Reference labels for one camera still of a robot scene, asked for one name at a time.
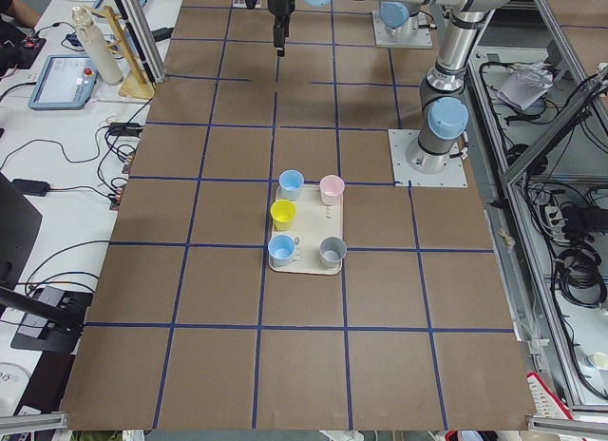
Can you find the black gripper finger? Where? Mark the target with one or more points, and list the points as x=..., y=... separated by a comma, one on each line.
x=281, y=33

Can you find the cream plastic tray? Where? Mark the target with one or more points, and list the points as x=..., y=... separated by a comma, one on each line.
x=314, y=221

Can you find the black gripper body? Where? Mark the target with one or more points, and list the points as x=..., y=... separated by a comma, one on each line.
x=279, y=6

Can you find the light blue cup far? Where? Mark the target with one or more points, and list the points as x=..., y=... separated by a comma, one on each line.
x=281, y=249

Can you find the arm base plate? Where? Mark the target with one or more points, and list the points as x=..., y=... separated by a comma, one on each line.
x=413, y=167
x=410, y=35

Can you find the black power adapter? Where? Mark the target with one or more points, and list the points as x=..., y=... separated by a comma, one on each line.
x=32, y=187

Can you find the light blue cup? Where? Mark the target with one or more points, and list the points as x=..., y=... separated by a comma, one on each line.
x=291, y=182
x=281, y=249

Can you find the pink plastic cup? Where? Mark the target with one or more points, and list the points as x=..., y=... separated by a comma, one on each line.
x=331, y=189

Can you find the wooden stand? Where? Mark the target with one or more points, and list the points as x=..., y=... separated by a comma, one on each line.
x=135, y=84

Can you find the aluminium frame post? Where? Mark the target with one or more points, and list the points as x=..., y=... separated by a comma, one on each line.
x=141, y=34

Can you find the white water bottle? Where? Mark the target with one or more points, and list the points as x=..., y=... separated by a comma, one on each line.
x=92, y=40

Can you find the blue teach pendant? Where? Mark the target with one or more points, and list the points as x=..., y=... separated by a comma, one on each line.
x=65, y=83

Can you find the yellow plastic cup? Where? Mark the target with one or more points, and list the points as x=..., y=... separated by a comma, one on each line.
x=283, y=214

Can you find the grey plastic cup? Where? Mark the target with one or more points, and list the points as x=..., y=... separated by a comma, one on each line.
x=332, y=250

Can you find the light blue cup middle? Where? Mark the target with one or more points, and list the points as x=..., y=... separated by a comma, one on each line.
x=291, y=182

